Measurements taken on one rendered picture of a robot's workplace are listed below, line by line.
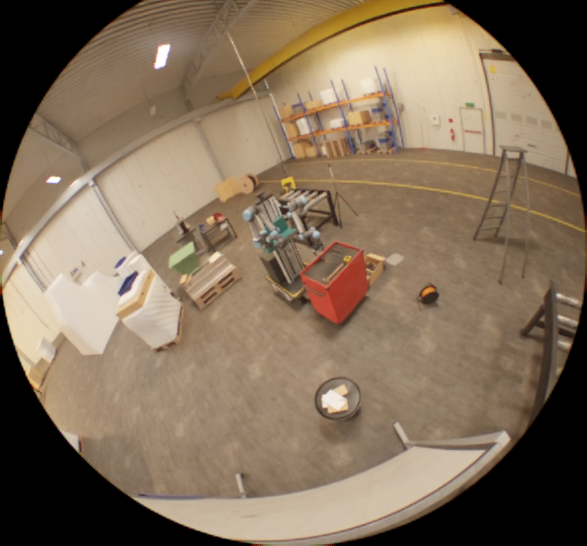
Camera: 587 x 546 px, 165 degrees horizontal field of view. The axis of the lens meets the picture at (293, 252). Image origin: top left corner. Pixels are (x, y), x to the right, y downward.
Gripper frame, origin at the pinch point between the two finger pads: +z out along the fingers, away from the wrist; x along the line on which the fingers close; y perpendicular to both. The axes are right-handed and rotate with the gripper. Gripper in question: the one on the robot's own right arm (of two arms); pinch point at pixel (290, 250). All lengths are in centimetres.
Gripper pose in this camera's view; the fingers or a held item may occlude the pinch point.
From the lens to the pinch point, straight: 242.3
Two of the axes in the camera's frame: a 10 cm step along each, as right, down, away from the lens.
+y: -4.8, 0.9, 8.7
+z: 6.5, 7.0, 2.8
